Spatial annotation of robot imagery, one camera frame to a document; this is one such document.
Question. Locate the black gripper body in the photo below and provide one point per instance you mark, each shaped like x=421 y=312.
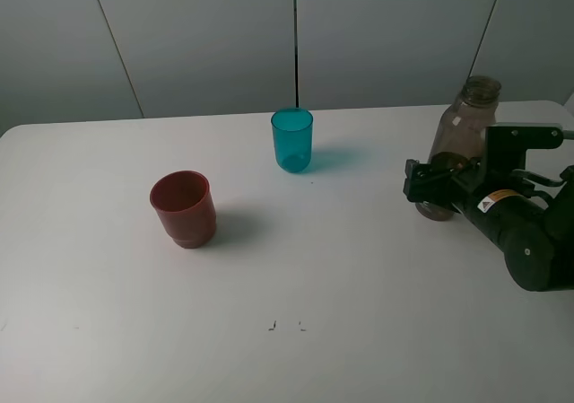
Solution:
x=464 y=186

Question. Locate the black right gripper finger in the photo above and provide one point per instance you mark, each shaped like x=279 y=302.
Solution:
x=420 y=171

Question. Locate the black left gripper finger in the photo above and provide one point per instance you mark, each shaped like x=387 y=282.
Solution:
x=431 y=190

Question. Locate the red plastic cup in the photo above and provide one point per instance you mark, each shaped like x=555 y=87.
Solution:
x=184 y=204

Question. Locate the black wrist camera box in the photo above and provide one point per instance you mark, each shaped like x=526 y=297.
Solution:
x=506 y=145

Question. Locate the teal transparent plastic cup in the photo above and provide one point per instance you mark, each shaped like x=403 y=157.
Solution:
x=292 y=134

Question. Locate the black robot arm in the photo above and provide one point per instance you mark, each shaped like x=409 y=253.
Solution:
x=526 y=216

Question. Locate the brown transparent water bottle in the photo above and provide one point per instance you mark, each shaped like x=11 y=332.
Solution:
x=460 y=133

